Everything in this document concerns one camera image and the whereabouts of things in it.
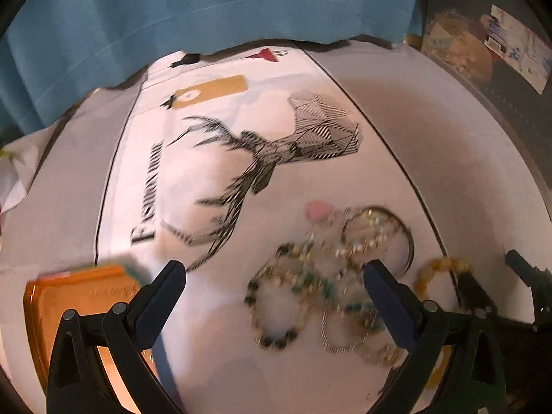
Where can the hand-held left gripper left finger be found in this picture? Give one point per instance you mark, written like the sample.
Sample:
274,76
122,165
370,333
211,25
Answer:
161,306

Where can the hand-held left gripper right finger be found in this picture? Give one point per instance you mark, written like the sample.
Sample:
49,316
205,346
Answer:
390,306

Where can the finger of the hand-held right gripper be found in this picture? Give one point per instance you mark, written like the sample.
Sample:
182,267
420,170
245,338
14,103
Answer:
472,293
541,293

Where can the silver bangle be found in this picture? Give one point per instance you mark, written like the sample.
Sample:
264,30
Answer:
409,243

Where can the orange metal tray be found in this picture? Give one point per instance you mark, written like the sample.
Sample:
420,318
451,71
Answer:
86,293

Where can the pink heart pendant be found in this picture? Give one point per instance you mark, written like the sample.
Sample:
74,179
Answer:
319,211

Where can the printed deer tablecloth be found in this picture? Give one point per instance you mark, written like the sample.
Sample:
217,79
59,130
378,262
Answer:
207,181

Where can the white cloth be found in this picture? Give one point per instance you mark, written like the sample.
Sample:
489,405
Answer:
21,172

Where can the white paper label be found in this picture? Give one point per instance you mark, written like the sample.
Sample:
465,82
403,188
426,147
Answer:
517,43

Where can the blue curtain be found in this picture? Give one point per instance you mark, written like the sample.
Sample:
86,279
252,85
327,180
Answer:
215,4

